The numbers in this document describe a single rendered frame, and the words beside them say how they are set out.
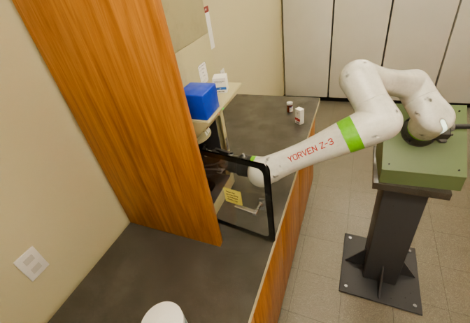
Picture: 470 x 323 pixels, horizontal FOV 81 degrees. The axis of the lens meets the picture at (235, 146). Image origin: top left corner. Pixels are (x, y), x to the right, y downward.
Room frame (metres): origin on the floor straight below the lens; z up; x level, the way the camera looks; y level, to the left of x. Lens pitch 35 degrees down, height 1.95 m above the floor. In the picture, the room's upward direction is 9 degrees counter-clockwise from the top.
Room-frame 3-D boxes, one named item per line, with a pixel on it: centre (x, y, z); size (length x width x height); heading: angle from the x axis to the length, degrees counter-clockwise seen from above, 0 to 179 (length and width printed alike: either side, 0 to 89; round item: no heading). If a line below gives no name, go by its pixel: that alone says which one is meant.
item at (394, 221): (1.02, -0.85, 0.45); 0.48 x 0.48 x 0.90; 62
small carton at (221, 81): (1.03, 0.01, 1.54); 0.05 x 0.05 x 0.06; 79
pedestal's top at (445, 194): (1.02, -0.85, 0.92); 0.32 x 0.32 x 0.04; 62
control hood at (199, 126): (0.96, 0.05, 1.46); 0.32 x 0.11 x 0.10; 153
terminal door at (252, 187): (0.76, 0.03, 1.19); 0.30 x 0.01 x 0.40; 56
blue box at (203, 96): (0.87, 0.10, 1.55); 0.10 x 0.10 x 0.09; 63
